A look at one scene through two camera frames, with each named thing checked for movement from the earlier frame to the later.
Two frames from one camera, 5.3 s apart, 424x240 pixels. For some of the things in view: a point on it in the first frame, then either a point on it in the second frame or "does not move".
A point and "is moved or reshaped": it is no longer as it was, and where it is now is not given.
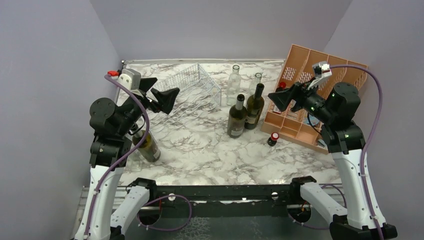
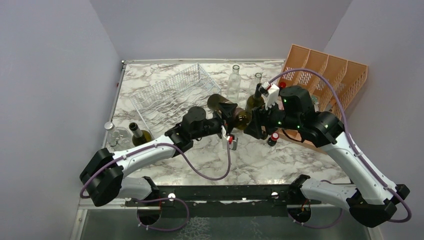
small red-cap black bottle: (272, 140) does not move
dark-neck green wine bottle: (254, 106) does not move
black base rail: (214, 201) does not move
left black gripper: (166, 98) → (228, 109)
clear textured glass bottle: (253, 85) does not move
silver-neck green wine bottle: (237, 118) is moved or reshaped
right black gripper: (298, 92) → (260, 117)
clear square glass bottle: (234, 83) does not move
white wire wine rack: (199, 95) does not move
